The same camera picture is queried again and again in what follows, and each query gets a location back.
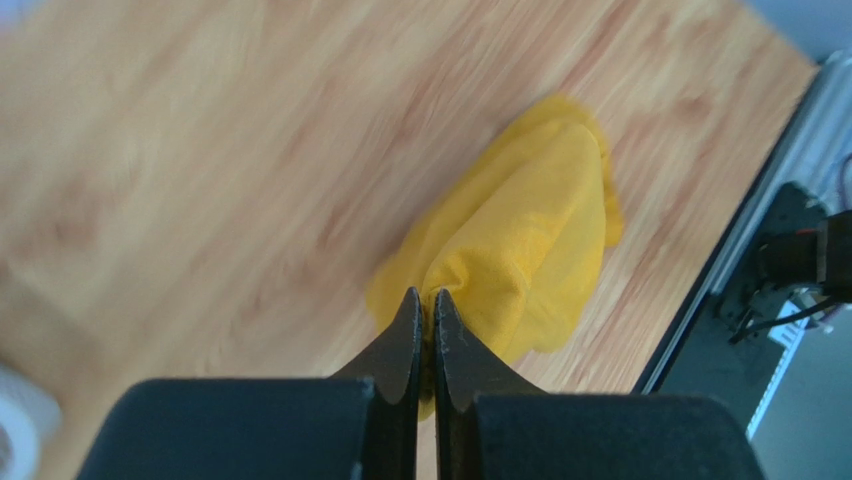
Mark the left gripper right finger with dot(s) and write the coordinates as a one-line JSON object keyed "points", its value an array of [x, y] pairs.
{"points": [[468, 378]]}

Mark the yellow t shirt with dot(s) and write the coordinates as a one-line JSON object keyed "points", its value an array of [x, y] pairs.
{"points": [[519, 241]]}

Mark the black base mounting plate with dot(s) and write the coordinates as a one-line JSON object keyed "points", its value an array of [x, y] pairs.
{"points": [[735, 342]]}

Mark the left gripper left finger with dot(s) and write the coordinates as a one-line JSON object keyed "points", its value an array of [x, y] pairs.
{"points": [[391, 363]]}

